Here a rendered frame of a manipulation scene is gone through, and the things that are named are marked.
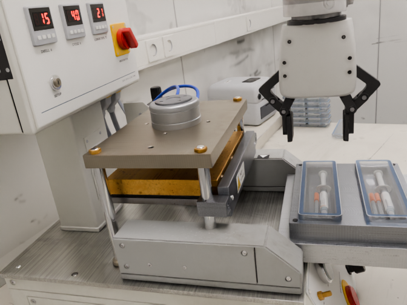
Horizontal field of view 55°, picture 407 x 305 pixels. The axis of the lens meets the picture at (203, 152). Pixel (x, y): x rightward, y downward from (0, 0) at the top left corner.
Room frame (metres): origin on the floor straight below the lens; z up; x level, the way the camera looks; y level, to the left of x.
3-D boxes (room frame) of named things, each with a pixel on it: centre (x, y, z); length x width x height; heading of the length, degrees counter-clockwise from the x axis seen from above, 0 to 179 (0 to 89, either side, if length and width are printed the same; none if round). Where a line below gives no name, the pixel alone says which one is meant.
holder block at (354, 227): (0.52, -0.21, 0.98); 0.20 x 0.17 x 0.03; 162
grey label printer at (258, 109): (1.64, -0.20, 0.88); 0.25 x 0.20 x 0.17; 55
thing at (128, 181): (0.61, 0.03, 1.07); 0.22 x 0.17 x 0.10; 162
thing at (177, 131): (0.63, 0.06, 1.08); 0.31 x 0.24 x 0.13; 162
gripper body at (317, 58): (0.53, -0.17, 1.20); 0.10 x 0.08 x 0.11; 71
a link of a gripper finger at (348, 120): (0.52, -0.22, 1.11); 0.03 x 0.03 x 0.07; 71
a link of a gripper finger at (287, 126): (0.55, -0.12, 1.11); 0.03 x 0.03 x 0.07; 71
